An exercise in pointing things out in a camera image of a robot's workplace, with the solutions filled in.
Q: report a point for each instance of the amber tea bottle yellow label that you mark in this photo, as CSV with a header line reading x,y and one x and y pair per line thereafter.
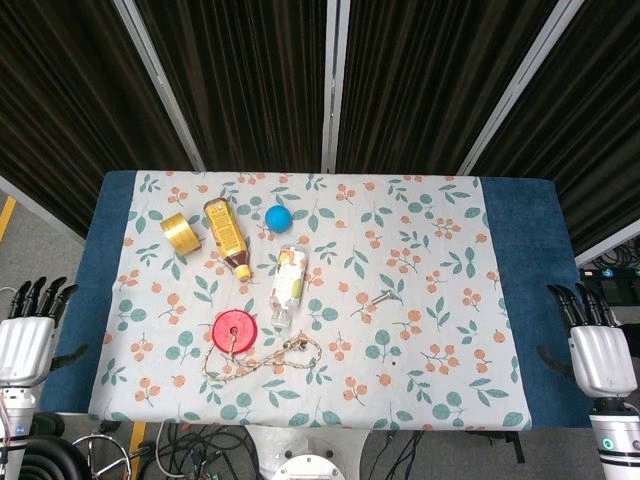
x,y
226,230

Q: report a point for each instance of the red plastic disc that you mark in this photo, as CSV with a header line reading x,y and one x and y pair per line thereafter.
x,y
242,327

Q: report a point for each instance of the blue ball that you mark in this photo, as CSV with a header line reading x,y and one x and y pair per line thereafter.
x,y
278,219

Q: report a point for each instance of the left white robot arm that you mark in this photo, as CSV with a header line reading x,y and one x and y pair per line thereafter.
x,y
15,420

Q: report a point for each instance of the clear bottle white label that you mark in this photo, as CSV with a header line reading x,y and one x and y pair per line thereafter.
x,y
288,280

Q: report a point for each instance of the dark pleated partition panel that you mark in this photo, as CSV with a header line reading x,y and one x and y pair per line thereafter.
x,y
595,125
425,80
245,80
65,100

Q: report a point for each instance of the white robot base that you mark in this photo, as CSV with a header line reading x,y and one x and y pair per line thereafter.
x,y
307,457

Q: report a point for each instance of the silver metal screw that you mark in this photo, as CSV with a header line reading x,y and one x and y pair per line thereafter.
x,y
383,298

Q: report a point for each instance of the blue table cover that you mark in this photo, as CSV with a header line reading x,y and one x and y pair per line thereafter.
x,y
530,250

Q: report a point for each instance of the gold tape roll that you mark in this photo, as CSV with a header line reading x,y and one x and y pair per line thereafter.
x,y
180,234

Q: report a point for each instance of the floral white tablecloth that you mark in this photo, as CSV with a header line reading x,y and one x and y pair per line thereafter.
x,y
390,240

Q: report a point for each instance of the aluminium partition post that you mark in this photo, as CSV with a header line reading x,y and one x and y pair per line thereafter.
x,y
160,85
520,85
334,85

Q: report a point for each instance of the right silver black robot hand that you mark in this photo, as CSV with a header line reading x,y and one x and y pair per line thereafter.
x,y
607,360

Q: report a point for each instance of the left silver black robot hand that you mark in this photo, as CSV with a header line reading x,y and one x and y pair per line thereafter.
x,y
25,350

